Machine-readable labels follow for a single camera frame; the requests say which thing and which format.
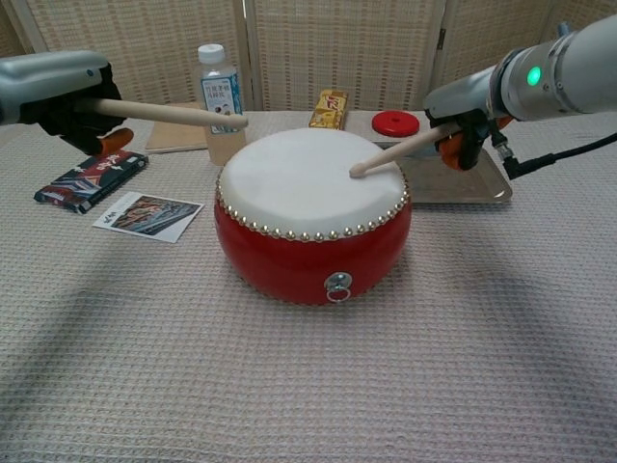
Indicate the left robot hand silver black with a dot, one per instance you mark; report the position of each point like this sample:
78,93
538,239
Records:
43,77

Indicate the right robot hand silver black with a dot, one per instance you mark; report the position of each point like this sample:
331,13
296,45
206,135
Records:
463,91

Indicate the wooden drumstick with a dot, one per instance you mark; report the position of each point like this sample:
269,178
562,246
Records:
169,113
395,150

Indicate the silver metal tray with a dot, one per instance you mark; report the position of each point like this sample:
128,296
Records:
434,185

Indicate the red drum white skin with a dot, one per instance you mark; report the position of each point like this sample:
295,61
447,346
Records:
308,193

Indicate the red plastic disc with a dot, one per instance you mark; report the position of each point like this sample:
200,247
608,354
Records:
385,126

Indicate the dark patterned packet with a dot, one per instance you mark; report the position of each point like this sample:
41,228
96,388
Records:
91,181

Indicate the woven folding screen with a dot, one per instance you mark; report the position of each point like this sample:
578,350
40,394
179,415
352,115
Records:
337,48

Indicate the gold snack package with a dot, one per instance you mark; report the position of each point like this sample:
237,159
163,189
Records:
328,113

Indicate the brown kraft notebook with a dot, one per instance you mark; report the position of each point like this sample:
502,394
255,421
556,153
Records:
176,137

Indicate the white picture postcard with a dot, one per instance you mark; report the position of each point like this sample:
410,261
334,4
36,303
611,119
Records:
149,217

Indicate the clear water bottle white cap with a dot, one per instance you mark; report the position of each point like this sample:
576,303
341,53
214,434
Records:
219,82

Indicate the beige woven tablecloth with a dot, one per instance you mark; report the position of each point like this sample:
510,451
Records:
308,386

